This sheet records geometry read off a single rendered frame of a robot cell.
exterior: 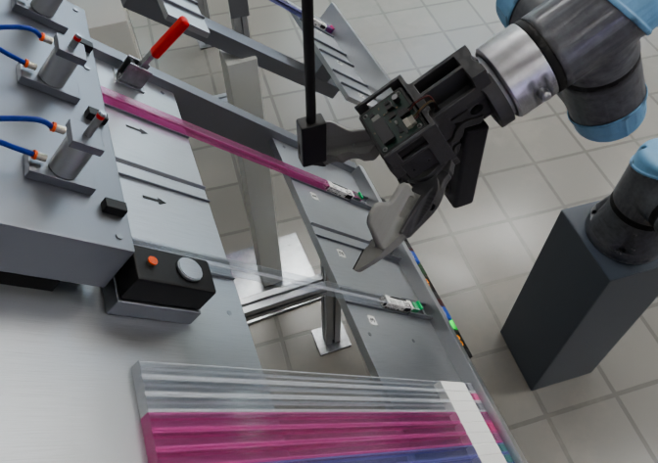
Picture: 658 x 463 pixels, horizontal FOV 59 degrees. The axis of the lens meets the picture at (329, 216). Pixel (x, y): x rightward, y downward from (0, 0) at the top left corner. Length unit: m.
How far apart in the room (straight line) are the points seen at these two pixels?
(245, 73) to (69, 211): 0.75
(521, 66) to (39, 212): 0.39
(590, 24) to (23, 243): 0.47
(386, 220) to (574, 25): 0.23
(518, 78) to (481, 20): 2.25
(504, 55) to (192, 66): 2.05
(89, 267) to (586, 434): 1.42
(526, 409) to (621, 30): 1.24
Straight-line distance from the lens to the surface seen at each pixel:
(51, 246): 0.45
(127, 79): 0.77
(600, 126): 0.66
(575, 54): 0.55
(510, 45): 0.55
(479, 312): 1.76
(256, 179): 1.37
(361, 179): 1.03
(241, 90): 1.19
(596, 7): 0.56
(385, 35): 2.62
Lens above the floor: 1.50
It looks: 52 degrees down
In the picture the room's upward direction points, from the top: straight up
